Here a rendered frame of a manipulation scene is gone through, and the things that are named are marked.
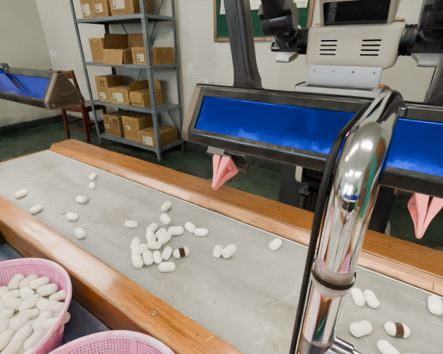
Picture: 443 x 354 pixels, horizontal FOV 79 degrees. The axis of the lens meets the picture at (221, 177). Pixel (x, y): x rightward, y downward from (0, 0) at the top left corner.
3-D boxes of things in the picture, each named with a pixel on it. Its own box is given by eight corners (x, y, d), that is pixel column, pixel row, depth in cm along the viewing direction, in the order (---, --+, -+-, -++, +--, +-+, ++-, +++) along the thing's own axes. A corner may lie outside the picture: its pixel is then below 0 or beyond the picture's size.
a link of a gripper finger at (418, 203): (460, 242, 42) (469, 190, 45) (407, 227, 46) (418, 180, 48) (446, 251, 48) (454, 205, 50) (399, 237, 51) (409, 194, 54)
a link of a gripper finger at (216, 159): (226, 188, 58) (242, 152, 61) (200, 180, 62) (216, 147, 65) (235, 199, 64) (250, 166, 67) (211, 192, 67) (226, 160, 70)
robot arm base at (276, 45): (309, 30, 95) (277, 31, 101) (305, 12, 88) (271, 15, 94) (302, 52, 94) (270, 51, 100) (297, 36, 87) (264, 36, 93)
